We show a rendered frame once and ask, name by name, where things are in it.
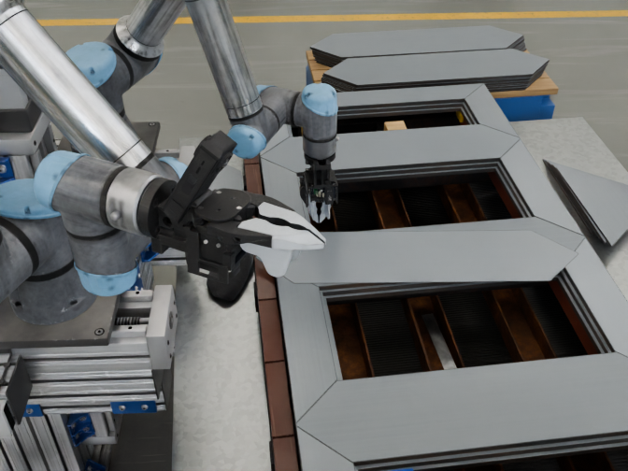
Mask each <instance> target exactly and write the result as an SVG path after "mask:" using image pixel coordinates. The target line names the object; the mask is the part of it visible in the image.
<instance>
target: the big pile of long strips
mask: <svg viewBox="0 0 628 471"><path fill-rule="evenodd" d="M525 45H526V44H525V42H524V36H523V35H521V34H517V33H514V32H510V31H507V30H504V29H500V28H497V27H493V26H490V25H485V26H467V27H450V28H432V29H415V30H397V31H379V32H361V33H344V34H332V35H330V36H327V37H326V38H325V39H323V40H321V41H319V42H318V43H316V44H314V45H312V46H310V48H311V49H312V54H314V55H313V56H314V57H315V59H314V60H315V61H317V62H316V63H319V64H323V65H326V66H329V67H332V68H331V69H329V70H327V71H326V72H324V73H323V77H321V83H325V84H328V85H330V86H332V87H333V88H334V89H335V91H336V92H337V93H343V92H358V91H373V90H388V89H403V88H417V87H432V86H447V85H462V84H477V83H484V84H485V86H486V87H487V89H488V90H489V92H490V93H495V92H509V91H524V90H525V89H527V88H528V87H529V86H530V85H531V84H532V83H534V82H535V81H536V80H537V79H538V78H539V77H541V76H542V74H543V73H544V71H545V68H546V65H548V64H549V61H550V59H547V58H543V57H540V56H536V55H533V54H530V53H527V52H524V51H526V49H527V48H525Z"/></svg>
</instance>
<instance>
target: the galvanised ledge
mask: <svg viewBox="0 0 628 471"><path fill-rule="evenodd" d="M205 137H206V136H205ZM205 137H191V138H180V139H179V151H180V149H181V147H182V146H195V149H196V148H197V147H198V145H199V144H200V142H201V141H202V140H203V139H204V138H205ZM228 165H230V166H232V167H234V168H236V169H238V170H240V171H241V175H242V183H243V192H244V179H243V176H245V173H244V164H243V159H242V158H239V157H237V156H236V155H233V156H232V158H231V159H230V161H229V162H228ZM253 282H255V277H254V267H253V261H252V265H251V268H250V272H249V275H248V277H247V279H246V281H245V283H244V285H243V287H242V289H241V291H240V293H239V295H238V296H237V298H235V299H234V300H231V301H228V300H225V299H221V298H220V297H215V296H213V294H212V292H211V290H210V289H209V288H208V287H207V278H204V277H201V276H197V275H195V274H192V273H189V272H188V266H187V265H177V281H176V307H177V313H178V323H177V330H176V336H175V361H174V400H173V440H172V471H271V463H270V451H269V441H271V436H270V427H269V418H268V408H267V399H266V389H265V380H264V361H263V352H262V342H261V333H260V323H259V314H258V312H256V307H255V298H254V285H253Z"/></svg>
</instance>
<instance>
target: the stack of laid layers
mask: <svg viewBox="0 0 628 471"><path fill-rule="evenodd" d="M455 111H461V113H462V115H463V117H464V119H465V121H466V123H467V125H471V124H479V123H478V120H477V118H476V117H475V115H474V113H473V112H472V110H471V108H470V107H469V105H468V104H467V103H466V101H465V99H453V100H439V101H424V102H410V103H395V104H381V105H367V106H352V107H338V111H337V119H338V120H342V119H356V118H370V117H384V116H399V115H413V114H427V113H441V112H455ZM486 172H495V174H496V176H497V177H498V178H499V180H500V182H501V184H502V186H503V187H504V189H505V191H506V193H507V195H508V197H509V199H510V200H511V202H512V204H513V206H514V207H515V208H516V210H517V212H518V213H519V215H520V218H517V219H505V220H494V221H472V222H460V223H449V224H438V225H426V226H415V227H404V228H392V229H380V230H369V231H358V232H393V231H488V230H532V231H534V232H536V233H538V234H540V235H542V236H544V237H546V238H548V239H550V240H552V241H555V242H557V243H559V244H561V245H563V246H565V247H567V248H569V249H571V250H573V251H575V250H576V249H577V248H578V246H579V245H580V243H581V242H582V241H583V239H584V238H585V236H584V235H580V234H578V233H575V232H573V231H570V230H568V229H565V228H563V227H561V226H559V225H556V224H554V223H551V222H549V221H545V220H542V219H540V218H538V217H536V216H534V214H533V212H532V211H531V209H530V208H529V207H528V205H527V203H526V202H525V200H524V198H523V197H522V195H521V192H520V191H519V189H518V187H517V186H516V184H515V182H514V181H513V179H512V177H511V176H510V175H509V173H508V172H507V169H506V168H505V166H504V164H503V163H502V161H501V159H500V158H493V159H480V160H468V161H455V162H443V163H429V164H405V165H392V166H379V167H367V168H353V169H341V170H335V177H336V178H337V183H350V182H362V181H374V180H387V179H400V178H423V177H436V176H448V175H461V174H474V173H486ZM552 281H557V282H558V284H559V286H560V287H561V289H562V291H563V293H564V295H565V297H566V299H567V300H568V302H569V304H570V306H571V307H572V308H573V310H574V312H575V313H576V315H577V317H578V320H579V321H580V323H581V325H582V327H583V328H584V330H585V332H586V334H587V335H588V337H589V339H590V340H591V342H592V344H593V346H594V347H595V349H596V351H597V353H598V354H600V353H610V352H616V351H615V350H614V349H613V348H612V346H611V345H610V343H609V341H608V340H607V337H606V335H605V334H604V332H603V330H602V329H601V327H600V325H599V324H598V322H597V320H596V319H595V317H594V316H593V314H592V312H591V311H590V309H589V307H588V306H587V304H586V302H585V300H584V299H583V297H582V295H581V294H580V292H579V290H578V288H577V286H576V285H575V283H574V281H573V280H572V279H571V277H570V276H569V274H568V272H567V271H566V269H565V268H564V269H563V270H562V271H561V272H560V273H559V274H558V275H557V276H556V277H555V278H554V279H553V280H552ZM537 282H546V281H498V282H411V283H312V284H314V285H316V286H318V287H319V288H320V292H321V301H322V306H323V311H324V316H325V320H326V325H327V330H328V335H329V339H330V344H331V349H332V353H333V358H334V364H335V372H336V377H337V380H343V378H342V374H341V369H340V364H339V360H338V356H337V351H336V346H335V338H334V333H333V328H332V324H331V319H330V315H329V310H328V306H327V302H333V301H343V300H353V299H364V298H374V297H384V296H395V295H405V294H415V293H434V292H444V291H455V290H465V289H476V288H486V287H496V286H507V285H517V284H527V283H537ZM276 283H277V277H276ZM277 291H278V284H277ZM278 304H279V312H280V318H281V311H280V303H279V297H278ZM281 326H282V333H283V340H284V348H285V354H286V362H287V368H288V376H289V383H290V390H291V398H292V404H293V396H292V388H291V382H290V374H289V367H288V360H287V353H286V346H285V339H284V332H283V325H282V318H281ZM293 418H294V425H295V432H296V439H297V447H298V453H299V461H300V468H301V471H302V465H301V458H300V451H299V444H298V437H297V430H296V423H295V416H294V409H293ZM627 449H628V431H625V432H617V433H609V434H600V435H585V436H577V437H568V438H560V439H552V440H544V441H536V442H527V443H520V444H511V445H503V446H494V447H487V448H478V449H470V450H455V451H446V452H438V453H429V454H422V455H413V456H405V457H396V458H389V459H380V460H372V461H363V462H356V463H354V467H355V471H393V470H402V469H410V468H413V471H443V470H451V469H459V468H467V467H476V466H483V465H492V464H507V463H515V462H523V461H531V460H539V459H548V458H555V457H564V456H571V455H580V454H587V453H596V452H603V451H612V450H627Z"/></svg>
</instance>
